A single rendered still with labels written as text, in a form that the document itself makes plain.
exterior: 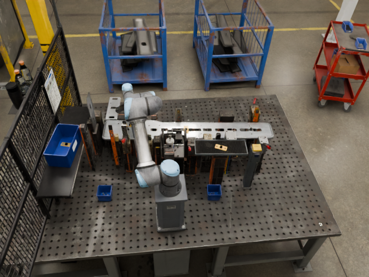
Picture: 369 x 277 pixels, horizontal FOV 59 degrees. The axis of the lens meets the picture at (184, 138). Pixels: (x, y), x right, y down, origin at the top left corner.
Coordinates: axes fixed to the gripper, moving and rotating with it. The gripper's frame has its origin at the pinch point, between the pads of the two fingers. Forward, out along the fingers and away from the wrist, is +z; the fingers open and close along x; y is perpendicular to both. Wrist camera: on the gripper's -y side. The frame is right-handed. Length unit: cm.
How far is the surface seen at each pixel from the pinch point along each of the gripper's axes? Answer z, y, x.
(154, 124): 5.1, 20.7, 1.0
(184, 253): 64, 45, -82
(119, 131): 5.1, -7.2, -6.7
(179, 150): 8.6, 41.1, -24.7
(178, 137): -10.6, 39.5, -28.3
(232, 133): -6, 81, -20
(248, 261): 82, 98, -82
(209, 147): -11, 62, -38
